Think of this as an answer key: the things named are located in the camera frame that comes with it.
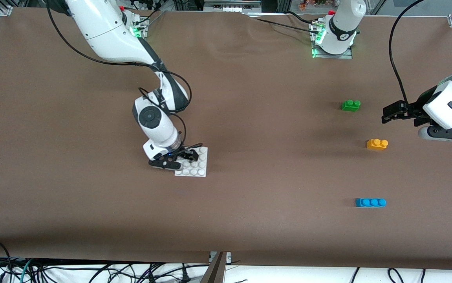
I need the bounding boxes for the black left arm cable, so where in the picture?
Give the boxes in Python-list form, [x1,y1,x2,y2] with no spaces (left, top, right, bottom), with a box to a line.
[389,0,425,107]

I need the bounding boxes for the teal floor cable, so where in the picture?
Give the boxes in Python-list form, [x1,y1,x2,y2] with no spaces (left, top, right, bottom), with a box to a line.
[19,258,35,283]

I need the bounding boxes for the green two-stud block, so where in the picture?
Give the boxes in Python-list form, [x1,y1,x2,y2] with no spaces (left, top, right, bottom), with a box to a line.
[341,99,361,112]

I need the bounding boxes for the brown table cover sheet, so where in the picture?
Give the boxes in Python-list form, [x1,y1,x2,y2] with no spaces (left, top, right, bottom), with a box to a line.
[0,7,452,272]

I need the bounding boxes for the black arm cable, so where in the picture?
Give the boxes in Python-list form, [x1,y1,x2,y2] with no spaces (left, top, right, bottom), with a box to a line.
[46,2,203,156]
[389,0,425,107]

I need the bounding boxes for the grey slanted metal bar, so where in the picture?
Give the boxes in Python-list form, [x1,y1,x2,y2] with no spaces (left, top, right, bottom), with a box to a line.
[200,252,227,283]

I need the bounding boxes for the white studded base plate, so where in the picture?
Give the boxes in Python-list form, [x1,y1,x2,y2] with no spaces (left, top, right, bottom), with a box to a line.
[174,146,209,178]

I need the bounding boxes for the white power strip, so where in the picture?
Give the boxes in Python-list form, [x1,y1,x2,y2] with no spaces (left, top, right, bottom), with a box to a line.
[203,0,262,13]

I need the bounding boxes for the black cable lying on table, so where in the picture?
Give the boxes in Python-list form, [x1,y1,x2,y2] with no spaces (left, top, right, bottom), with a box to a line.
[254,17,321,30]
[286,11,320,25]

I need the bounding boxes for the blue three-stud block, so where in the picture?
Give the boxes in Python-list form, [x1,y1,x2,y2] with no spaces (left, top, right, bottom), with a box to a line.
[355,198,387,208]

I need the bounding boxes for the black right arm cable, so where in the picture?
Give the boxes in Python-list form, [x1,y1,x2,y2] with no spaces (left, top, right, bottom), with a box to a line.
[46,2,203,156]

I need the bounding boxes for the yellow two-stud block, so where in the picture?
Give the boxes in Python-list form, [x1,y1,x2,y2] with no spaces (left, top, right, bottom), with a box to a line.
[366,138,388,151]

